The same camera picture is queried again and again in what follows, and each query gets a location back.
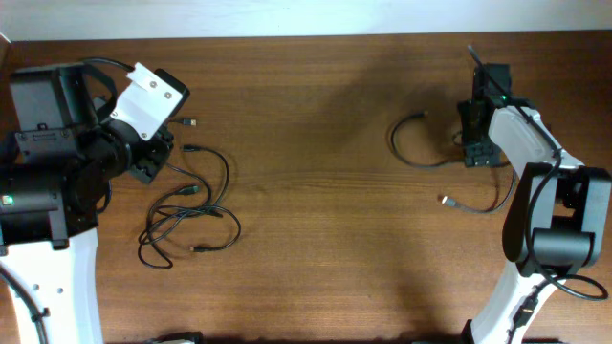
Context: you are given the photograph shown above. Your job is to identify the black USB cable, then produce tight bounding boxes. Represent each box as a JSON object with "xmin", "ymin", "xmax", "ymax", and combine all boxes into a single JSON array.
[
  {"xmin": 141, "ymin": 117, "xmax": 242, "ymax": 253},
  {"xmin": 137, "ymin": 143, "xmax": 231, "ymax": 270},
  {"xmin": 389, "ymin": 110, "xmax": 518, "ymax": 215}
]

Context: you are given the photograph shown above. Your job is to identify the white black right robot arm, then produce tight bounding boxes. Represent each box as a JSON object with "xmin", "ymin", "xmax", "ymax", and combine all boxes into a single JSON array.
[{"xmin": 459, "ymin": 63, "xmax": 611, "ymax": 343}]

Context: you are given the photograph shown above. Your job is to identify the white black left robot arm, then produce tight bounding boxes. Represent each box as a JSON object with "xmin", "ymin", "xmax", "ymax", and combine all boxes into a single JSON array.
[{"xmin": 1, "ymin": 58, "xmax": 189, "ymax": 343}]

